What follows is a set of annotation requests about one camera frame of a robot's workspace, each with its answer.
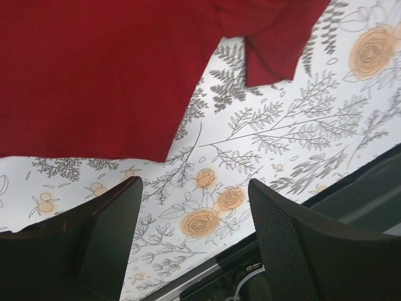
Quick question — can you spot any red t-shirt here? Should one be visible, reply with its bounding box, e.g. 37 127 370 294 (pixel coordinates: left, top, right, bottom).
1 1 328 162

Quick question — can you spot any floral patterned table mat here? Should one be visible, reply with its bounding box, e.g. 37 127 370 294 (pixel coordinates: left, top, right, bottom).
1 1 400 300

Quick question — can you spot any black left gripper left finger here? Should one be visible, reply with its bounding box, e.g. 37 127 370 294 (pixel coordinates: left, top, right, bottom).
1 176 143 300

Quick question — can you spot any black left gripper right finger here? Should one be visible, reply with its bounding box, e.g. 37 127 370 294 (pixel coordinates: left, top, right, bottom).
248 179 400 300

